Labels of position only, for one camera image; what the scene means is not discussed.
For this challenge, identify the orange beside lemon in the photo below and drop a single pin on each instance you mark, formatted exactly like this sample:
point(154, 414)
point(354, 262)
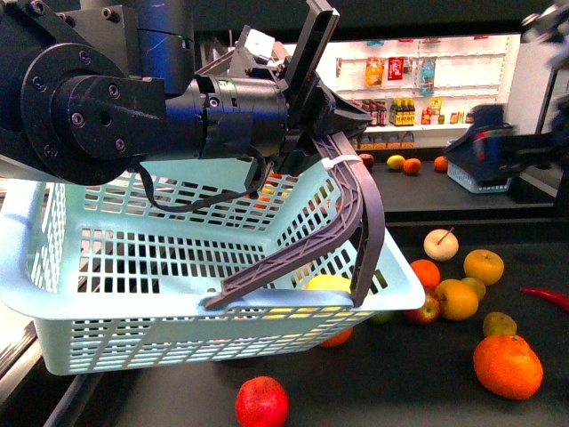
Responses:
point(412, 166)

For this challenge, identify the red yellow apple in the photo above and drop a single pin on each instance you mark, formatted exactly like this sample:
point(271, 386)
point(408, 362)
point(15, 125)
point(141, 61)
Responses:
point(429, 311)

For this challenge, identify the white pear with stem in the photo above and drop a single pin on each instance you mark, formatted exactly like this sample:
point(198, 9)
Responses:
point(441, 245)

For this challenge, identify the red chili pepper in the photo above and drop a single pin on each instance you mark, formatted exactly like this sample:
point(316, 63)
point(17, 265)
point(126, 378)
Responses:
point(554, 297)

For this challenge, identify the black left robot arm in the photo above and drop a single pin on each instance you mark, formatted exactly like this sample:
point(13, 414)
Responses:
point(89, 93)

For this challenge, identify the orange near front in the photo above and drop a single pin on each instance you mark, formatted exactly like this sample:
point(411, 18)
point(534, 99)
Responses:
point(427, 272)

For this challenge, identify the white condiment shelf unit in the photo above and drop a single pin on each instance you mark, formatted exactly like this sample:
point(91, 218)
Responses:
point(420, 92)

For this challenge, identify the grey basket handle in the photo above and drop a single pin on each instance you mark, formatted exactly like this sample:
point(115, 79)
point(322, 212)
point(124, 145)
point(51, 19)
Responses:
point(361, 207)

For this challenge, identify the dark red apple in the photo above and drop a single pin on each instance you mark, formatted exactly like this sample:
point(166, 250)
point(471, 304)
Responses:
point(368, 160)

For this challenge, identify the golden yellow apple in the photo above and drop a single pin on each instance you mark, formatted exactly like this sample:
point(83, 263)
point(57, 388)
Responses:
point(458, 300)

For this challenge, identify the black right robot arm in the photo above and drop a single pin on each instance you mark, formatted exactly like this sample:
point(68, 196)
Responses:
point(530, 131)

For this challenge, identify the orange beside blue basket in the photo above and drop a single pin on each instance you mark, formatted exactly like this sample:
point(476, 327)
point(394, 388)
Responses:
point(441, 164)

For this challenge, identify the black metal shelf rack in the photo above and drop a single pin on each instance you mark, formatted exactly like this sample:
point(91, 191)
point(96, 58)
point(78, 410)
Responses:
point(394, 374)

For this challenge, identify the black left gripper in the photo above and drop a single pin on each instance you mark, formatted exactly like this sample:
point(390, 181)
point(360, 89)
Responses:
point(312, 109)

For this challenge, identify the red apple front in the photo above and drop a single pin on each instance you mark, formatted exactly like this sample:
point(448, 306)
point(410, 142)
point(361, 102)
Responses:
point(262, 401)

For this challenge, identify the large orange tangerine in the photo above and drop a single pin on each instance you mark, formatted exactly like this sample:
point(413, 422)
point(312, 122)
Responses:
point(507, 366)

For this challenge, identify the small blue basket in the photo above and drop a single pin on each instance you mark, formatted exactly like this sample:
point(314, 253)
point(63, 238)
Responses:
point(474, 186)

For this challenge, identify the light teal shopping basket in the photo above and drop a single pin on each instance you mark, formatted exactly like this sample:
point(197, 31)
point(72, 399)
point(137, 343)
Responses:
point(112, 283)

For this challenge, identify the yellow lemon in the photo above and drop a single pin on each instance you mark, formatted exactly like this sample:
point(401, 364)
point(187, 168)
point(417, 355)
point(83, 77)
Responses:
point(325, 282)
point(396, 162)

